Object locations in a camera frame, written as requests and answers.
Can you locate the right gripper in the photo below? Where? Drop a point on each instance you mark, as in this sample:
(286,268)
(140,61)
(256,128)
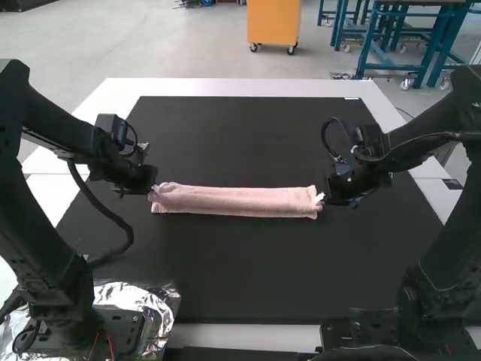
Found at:
(349,188)

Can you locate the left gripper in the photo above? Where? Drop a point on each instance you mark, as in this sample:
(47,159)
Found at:
(137,178)

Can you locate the pale towel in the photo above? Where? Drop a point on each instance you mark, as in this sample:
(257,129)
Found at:
(240,199)

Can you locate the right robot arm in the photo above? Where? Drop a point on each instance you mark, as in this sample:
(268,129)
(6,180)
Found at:
(458,225)

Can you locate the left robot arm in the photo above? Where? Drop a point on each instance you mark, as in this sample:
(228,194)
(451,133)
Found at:
(22,188)

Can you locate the silver foil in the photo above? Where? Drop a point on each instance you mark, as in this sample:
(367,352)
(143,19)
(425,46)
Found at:
(124,297)

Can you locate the black mat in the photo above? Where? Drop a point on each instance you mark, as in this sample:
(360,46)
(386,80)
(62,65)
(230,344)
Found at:
(244,270)

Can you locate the yellow wheeled cart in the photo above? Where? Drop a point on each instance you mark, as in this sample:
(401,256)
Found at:
(272,22)

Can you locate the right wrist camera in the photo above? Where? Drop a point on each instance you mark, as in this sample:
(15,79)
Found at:
(370,139)

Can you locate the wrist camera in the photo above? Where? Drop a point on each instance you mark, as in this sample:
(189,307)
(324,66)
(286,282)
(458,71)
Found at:
(111,128)
(370,139)

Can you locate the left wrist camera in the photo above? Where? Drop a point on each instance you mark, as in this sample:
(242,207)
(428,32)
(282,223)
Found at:
(111,128)

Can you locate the blue metal frame trolley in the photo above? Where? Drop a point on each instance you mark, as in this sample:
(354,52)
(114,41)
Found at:
(432,69)
(340,34)

